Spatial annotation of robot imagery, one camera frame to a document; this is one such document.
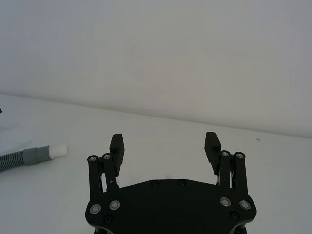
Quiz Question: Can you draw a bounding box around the grey corrugated hose white tip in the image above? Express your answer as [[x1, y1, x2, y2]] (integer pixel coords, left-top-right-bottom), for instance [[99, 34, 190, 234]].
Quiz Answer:
[[0, 143, 69, 173]]

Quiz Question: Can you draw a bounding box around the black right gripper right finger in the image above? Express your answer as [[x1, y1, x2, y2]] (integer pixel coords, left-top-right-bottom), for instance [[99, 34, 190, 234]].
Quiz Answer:
[[203, 131, 250, 195]]

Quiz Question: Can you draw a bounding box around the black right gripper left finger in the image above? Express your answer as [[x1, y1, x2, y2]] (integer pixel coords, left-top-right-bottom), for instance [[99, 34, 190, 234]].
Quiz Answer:
[[87, 133, 126, 198]]

